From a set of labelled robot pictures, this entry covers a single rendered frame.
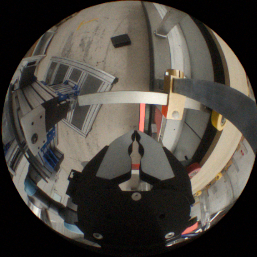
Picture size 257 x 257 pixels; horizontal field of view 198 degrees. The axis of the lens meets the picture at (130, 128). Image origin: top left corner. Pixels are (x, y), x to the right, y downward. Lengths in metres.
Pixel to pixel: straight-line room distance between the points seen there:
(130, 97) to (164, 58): 0.24
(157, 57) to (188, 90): 0.23
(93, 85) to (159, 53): 0.72
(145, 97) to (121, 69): 0.87
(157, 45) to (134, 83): 0.73
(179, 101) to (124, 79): 0.87
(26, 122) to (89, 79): 0.81
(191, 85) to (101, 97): 0.20
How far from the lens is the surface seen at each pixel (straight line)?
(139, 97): 0.21
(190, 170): 0.37
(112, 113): 1.13
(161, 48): 0.39
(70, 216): 0.30
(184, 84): 0.17
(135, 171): 0.32
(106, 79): 0.84
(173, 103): 0.22
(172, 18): 0.31
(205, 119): 0.41
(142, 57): 1.09
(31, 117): 0.24
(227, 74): 0.35
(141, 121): 0.36
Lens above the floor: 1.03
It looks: 60 degrees down
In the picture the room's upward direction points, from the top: 175 degrees counter-clockwise
